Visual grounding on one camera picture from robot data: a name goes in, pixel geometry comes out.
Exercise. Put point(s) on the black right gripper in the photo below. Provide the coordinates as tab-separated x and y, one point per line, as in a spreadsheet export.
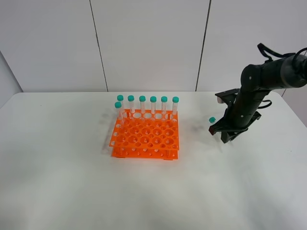
239	115

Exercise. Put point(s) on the green-capped test tube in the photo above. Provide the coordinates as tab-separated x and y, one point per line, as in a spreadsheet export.
212	120

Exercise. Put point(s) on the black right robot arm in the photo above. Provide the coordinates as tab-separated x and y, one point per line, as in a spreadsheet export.
257	81

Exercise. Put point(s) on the back right test tube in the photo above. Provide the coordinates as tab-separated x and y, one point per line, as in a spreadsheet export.
175	101

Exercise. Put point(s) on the orange test tube rack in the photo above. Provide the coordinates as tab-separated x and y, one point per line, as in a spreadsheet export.
146	135

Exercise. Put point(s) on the front left test tube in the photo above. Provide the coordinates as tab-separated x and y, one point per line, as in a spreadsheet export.
119	108

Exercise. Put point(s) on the back left test tube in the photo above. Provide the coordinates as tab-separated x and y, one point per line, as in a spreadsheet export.
120	98

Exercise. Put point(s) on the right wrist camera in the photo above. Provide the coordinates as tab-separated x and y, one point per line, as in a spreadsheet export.
227	97

